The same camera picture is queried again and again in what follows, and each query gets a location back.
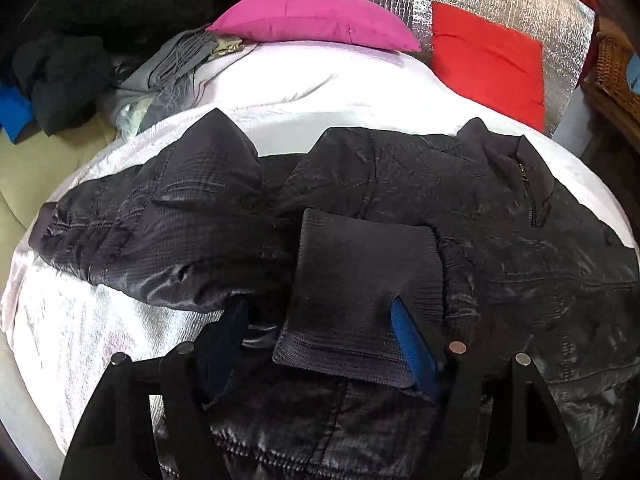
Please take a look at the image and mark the white bed blanket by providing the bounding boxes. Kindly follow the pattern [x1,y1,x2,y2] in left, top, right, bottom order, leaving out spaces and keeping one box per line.
[1,42,639,479]

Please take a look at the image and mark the pink pillow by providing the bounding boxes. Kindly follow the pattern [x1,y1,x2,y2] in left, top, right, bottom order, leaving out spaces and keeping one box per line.
[207,0,421,52]

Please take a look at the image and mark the cream leather sofa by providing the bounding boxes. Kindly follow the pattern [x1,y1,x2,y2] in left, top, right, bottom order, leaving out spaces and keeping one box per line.
[0,114,117,283]

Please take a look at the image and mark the red pillow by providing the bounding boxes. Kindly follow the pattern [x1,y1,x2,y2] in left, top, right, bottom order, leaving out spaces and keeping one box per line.
[432,1,546,132]

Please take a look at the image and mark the wicker basket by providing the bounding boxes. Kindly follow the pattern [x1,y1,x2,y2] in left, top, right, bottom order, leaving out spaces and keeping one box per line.
[596,32,640,122]

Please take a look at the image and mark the blue jacket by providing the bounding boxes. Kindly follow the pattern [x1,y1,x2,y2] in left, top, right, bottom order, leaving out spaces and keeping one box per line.
[0,84,35,143]

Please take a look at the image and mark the black coat pile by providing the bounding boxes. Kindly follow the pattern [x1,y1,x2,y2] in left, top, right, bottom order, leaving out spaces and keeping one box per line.
[10,0,207,136]

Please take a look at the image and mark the silver foil insulation board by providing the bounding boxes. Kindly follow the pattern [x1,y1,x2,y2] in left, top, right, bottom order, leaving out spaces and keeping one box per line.
[319,0,599,138]

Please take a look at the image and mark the grey garment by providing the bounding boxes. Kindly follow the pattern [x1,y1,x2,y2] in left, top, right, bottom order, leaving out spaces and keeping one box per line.
[101,27,245,139]

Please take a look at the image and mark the dark navy quilted jacket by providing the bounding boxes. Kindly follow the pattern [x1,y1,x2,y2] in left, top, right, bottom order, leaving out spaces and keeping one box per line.
[29,110,639,479]

